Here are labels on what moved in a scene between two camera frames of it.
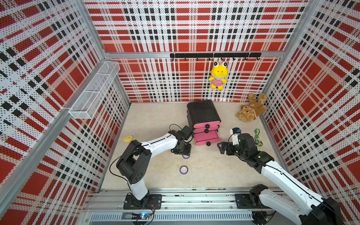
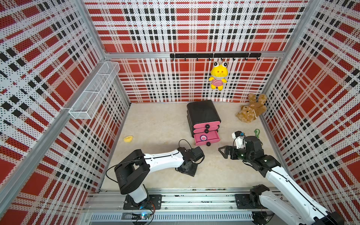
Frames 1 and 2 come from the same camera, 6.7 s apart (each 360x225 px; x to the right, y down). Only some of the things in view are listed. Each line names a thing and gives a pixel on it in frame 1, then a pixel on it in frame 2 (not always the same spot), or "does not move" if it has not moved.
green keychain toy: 257,142 does not move
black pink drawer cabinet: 204,119 does not move
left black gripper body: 185,149 → 191,170
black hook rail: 215,55 does not move
